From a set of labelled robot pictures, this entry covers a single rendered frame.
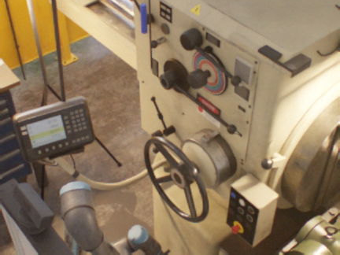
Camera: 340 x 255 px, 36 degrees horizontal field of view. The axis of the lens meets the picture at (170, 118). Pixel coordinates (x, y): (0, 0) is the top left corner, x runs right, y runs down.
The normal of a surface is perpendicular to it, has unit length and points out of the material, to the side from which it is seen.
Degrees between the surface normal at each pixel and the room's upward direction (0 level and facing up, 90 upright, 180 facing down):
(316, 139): 43
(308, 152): 54
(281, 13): 0
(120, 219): 0
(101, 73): 0
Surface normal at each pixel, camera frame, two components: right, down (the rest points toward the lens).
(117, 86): 0.00, -0.73
